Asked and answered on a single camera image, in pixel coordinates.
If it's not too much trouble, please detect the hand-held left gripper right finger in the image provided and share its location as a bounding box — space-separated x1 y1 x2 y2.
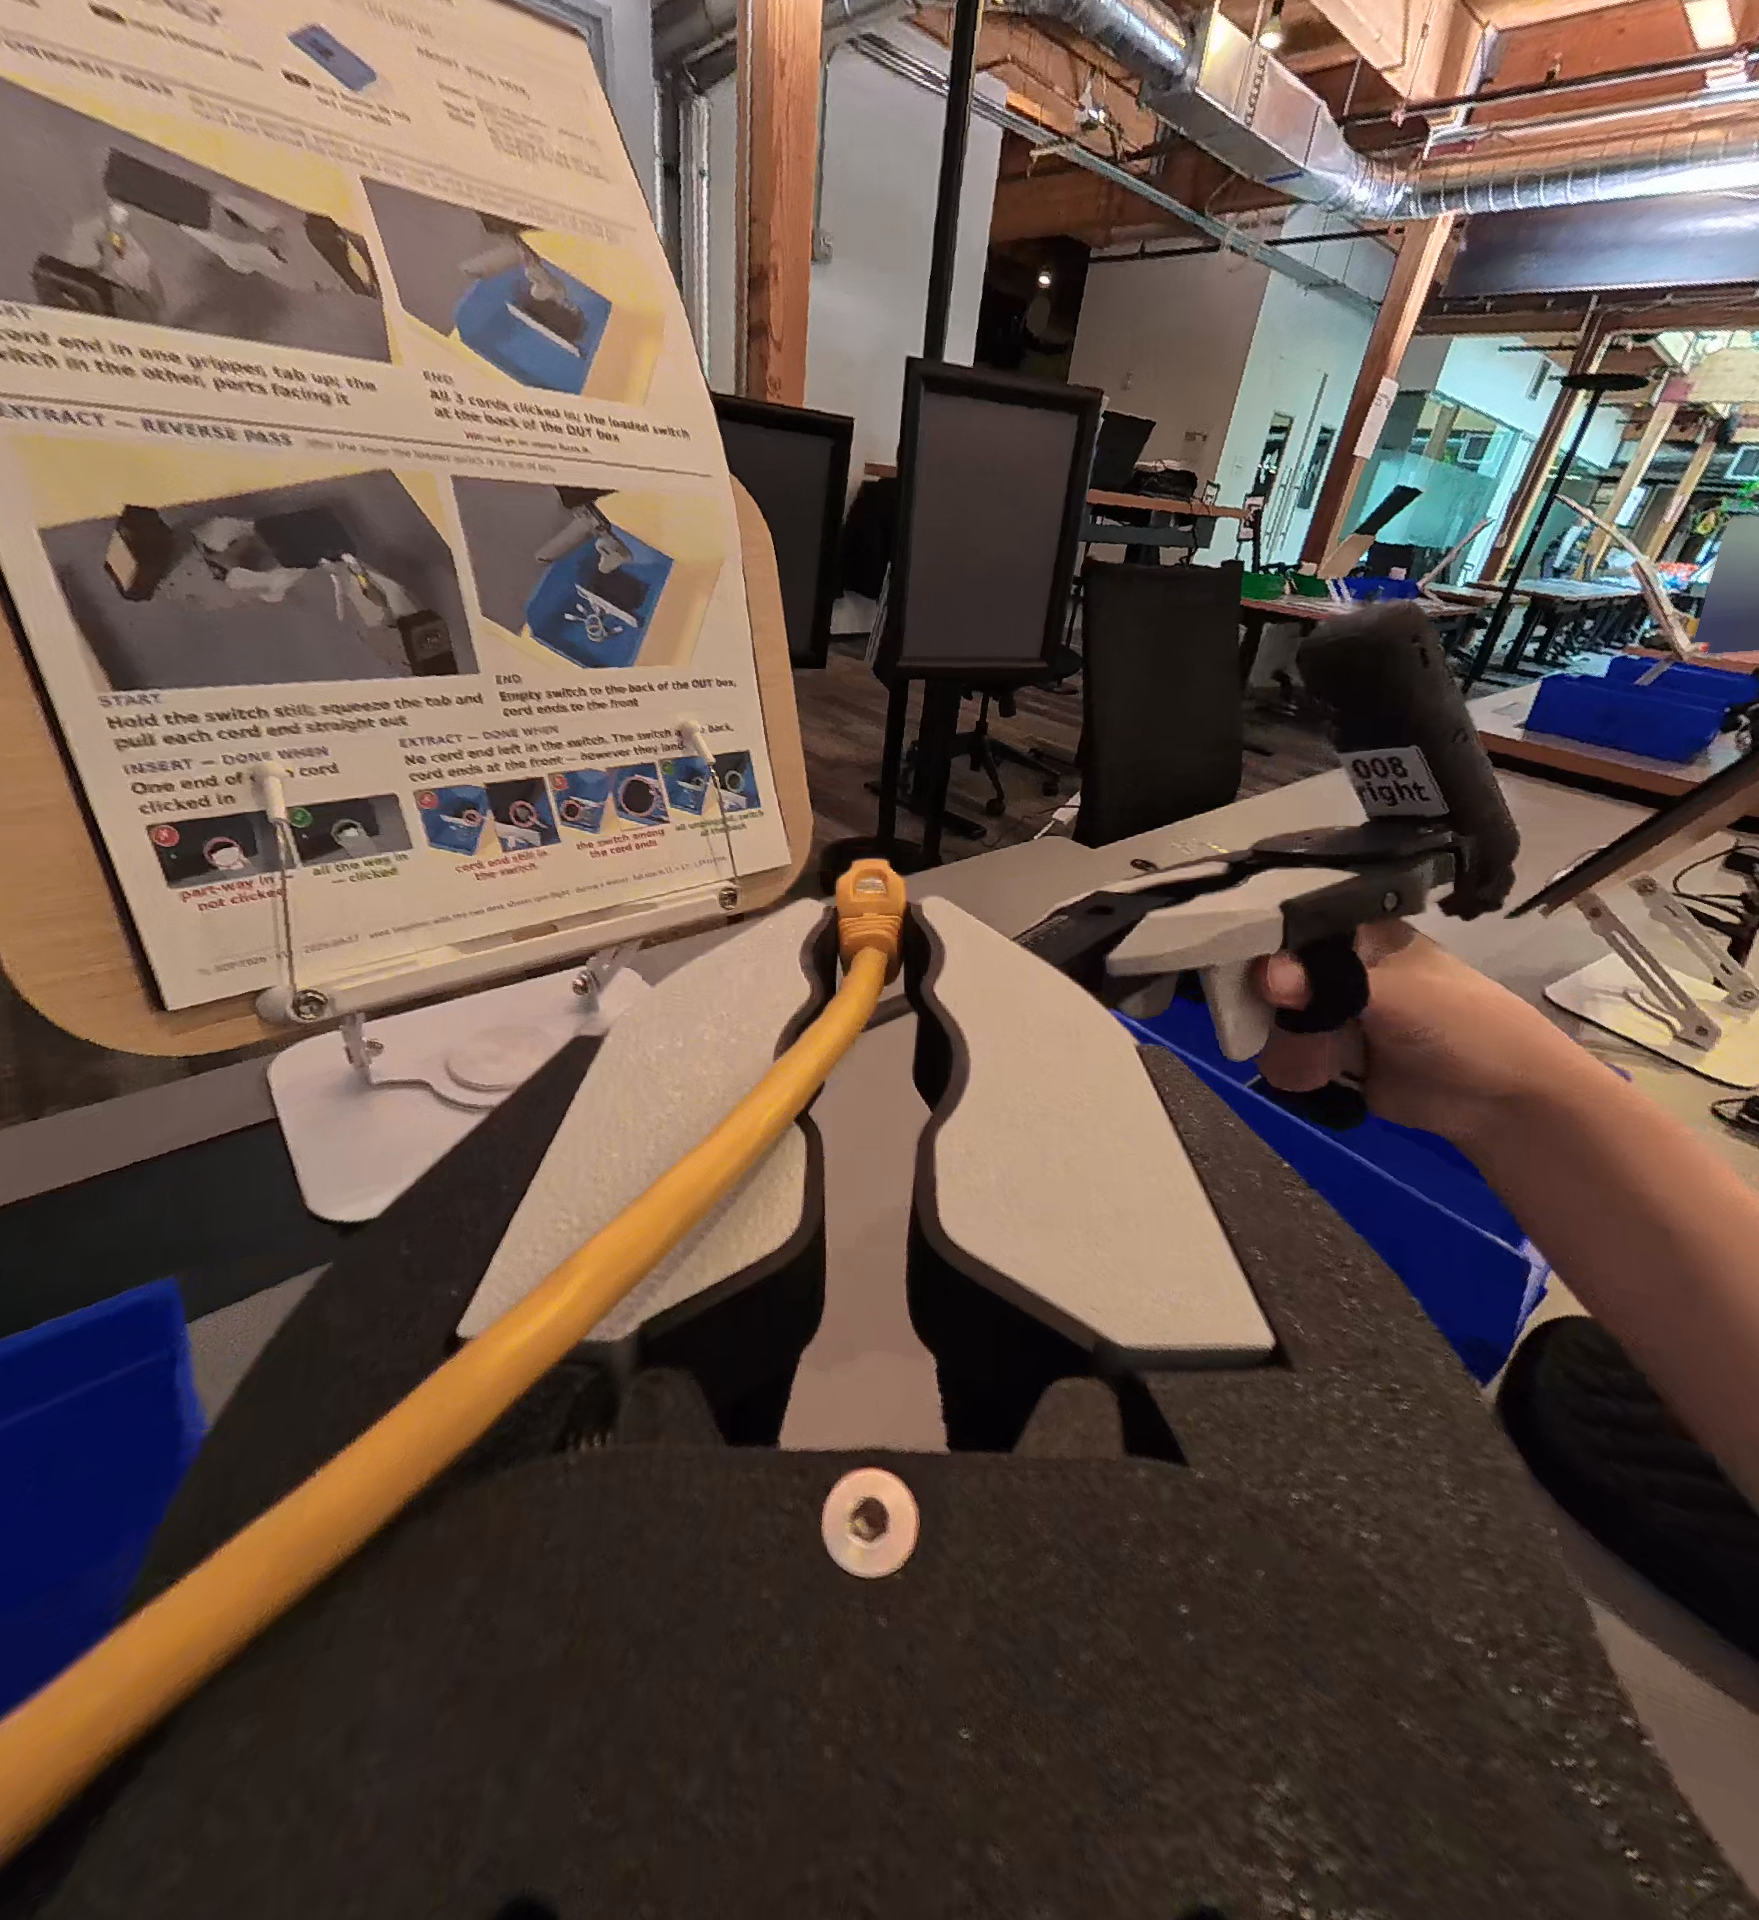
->
903 893 1285 1413

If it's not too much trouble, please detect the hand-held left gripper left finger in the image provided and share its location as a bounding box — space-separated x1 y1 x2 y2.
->
460 903 858 1413

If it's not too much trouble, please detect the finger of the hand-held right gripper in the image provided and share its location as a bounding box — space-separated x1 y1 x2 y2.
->
1099 893 1331 993
1014 848 1427 969

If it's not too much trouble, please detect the yellow ethernet cable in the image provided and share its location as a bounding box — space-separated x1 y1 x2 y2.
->
0 859 910 1920

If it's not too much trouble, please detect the blue plastic bin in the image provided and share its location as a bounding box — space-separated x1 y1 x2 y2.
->
1120 991 1558 1388
0 1277 210 1779
1525 662 1753 769

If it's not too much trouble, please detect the person's right forearm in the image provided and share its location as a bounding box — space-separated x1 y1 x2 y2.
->
1480 1006 1759 1593

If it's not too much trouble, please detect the person's right hand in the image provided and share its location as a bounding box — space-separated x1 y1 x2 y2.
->
1254 924 1562 1147

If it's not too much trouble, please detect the black office chair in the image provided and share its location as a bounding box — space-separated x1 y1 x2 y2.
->
1074 562 1249 849

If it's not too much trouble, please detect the white stand base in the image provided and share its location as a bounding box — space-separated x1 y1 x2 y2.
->
264 959 658 1224

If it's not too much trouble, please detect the black textured pad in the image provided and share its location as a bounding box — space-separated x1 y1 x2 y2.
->
1493 1315 1759 1718

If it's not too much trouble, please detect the printed instruction poster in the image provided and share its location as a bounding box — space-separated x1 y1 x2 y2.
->
0 0 797 1015

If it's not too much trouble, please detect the black pole with round top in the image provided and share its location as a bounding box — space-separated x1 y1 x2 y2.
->
927 0 990 366

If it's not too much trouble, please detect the wooden pillar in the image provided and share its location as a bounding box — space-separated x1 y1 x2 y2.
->
735 0 830 409

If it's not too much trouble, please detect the silver ventilation duct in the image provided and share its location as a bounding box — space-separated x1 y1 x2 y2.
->
985 0 1427 217

